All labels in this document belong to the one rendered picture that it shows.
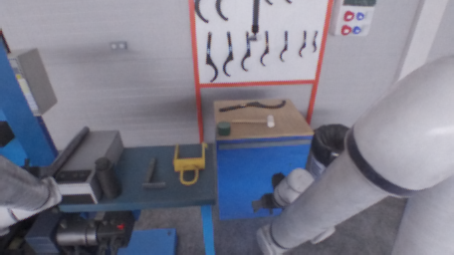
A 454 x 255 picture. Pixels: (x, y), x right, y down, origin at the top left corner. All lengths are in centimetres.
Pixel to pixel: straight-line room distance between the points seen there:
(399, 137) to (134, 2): 251
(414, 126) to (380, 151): 5
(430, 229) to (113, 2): 266
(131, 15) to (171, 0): 43
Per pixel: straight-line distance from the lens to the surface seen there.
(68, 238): 127
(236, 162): 180
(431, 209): 49
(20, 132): 146
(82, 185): 115
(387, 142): 30
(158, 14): 257
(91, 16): 278
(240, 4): 251
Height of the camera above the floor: 190
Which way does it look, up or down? 30 degrees down
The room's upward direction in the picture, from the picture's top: 1 degrees counter-clockwise
